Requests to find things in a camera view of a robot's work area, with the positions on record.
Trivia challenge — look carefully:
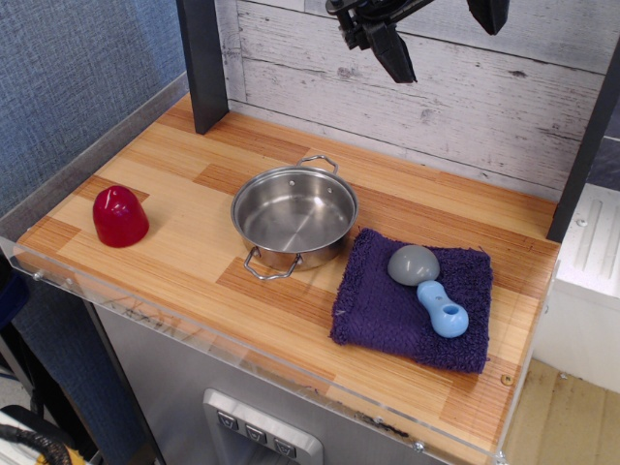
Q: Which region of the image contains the dark grey post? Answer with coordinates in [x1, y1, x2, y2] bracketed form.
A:
[546, 61, 619, 243]
[176, 0, 229, 135]

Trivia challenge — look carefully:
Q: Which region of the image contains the purple towel cloth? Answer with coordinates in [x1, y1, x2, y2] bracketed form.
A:
[330, 228, 493, 374]

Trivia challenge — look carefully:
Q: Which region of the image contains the red plastic dome toy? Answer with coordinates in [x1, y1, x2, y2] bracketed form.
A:
[92, 185, 150, 248]

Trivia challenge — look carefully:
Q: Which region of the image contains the white side cabinet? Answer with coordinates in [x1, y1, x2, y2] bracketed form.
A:
[533, 184, 619, 392]

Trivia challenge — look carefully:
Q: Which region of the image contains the silver button control panel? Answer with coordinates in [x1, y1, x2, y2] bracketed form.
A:
[202, 388, 324, 464]

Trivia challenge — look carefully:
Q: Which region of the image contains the silver pot with handles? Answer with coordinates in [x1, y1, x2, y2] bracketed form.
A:
[231, 154, 359, 281]

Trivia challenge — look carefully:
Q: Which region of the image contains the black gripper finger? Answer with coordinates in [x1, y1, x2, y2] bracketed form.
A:
[340, 22, 417, 83]
[467, 0, 511, 36]

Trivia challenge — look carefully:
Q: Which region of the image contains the clear acrylic table edge guard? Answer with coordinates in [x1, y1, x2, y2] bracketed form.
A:
[1, 239, 505, 464]

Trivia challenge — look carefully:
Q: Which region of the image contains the blue and grey spoon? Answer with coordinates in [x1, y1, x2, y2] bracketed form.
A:
[387, 245, 469, 338]

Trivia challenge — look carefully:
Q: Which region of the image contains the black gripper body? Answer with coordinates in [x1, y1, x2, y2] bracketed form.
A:
[325, 0, 432, 29]

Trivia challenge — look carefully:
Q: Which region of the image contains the dark grey left post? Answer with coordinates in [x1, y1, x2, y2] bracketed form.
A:
[176, 0, 229, 135]

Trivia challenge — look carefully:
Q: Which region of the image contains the dark grey right post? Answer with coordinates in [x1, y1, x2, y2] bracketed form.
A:
[546, 61, 619, 243]

